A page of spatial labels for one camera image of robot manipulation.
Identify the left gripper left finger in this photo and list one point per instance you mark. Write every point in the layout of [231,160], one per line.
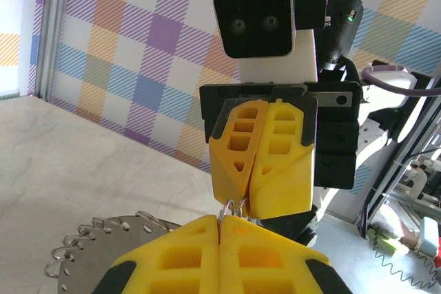
[193,232]

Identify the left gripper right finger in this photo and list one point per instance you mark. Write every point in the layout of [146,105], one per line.
[293,256]

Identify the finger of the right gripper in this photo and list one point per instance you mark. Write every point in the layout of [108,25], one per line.
[286,184]
[224,170]

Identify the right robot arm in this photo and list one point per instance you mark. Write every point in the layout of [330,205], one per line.
[373,128]

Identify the green plastic object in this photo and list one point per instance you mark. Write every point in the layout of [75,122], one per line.
[384,242]

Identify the light blue box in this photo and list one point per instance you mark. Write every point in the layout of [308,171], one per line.
[429,235]

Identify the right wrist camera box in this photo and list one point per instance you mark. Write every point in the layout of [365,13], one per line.
[255,15]

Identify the aluminium frame post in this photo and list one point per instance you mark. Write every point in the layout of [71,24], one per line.
[51,32]

